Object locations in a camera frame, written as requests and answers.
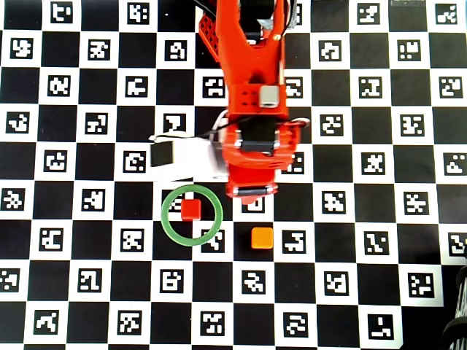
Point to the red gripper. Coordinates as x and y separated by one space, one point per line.
252 190

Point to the orange cube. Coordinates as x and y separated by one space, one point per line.
262 238

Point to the red cube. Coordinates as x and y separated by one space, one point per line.
191 209

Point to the red robot arm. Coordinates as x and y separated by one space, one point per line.
251 65

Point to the black white marker mat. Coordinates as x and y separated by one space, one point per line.
255 291

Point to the small grey square module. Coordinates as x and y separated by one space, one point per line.
269 96

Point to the clear tape strip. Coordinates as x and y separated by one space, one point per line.
406 2

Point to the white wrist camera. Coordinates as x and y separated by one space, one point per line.
189 156

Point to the black camera stand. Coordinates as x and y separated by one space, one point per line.
458 310

